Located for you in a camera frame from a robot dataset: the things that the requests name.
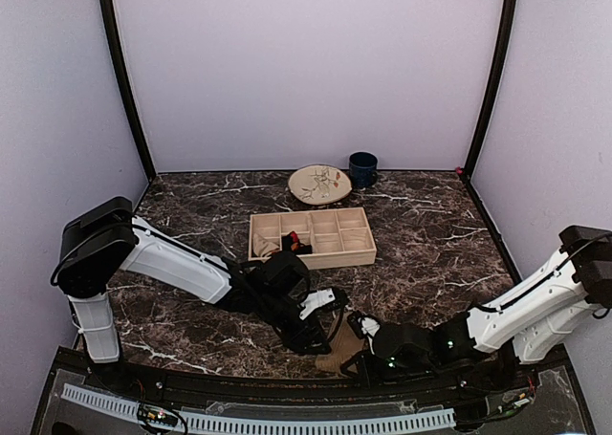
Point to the left black corner post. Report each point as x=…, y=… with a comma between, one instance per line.
x=112, y=33

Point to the tan plain sock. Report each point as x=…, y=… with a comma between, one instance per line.
x=344, y=346

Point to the white slotted cable duct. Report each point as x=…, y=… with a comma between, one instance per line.
x=159, y=420

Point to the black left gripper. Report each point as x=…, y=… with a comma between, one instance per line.
x=299, y=339

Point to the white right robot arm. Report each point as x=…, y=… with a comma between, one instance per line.
x=519, y=327

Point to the patterned ceramic plate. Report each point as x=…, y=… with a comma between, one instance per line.
x=319, y=184

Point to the black corner post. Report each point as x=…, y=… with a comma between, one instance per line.
x=112, y=33
x=501, y=47

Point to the wooden compartment tray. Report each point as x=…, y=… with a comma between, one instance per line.
x=341, y=237

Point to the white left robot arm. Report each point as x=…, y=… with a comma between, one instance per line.
x=111, y=238

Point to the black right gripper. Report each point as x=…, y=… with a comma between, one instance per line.
x=362, y=360

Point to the black argyle sock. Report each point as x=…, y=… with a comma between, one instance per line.
x=291, y=242

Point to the dark blue mug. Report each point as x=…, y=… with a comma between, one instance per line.
x=363, y=169

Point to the beige striped sock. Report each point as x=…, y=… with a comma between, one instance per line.
x=264, y=247

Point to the right black corner post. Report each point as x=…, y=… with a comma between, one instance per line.
x=501, y=47

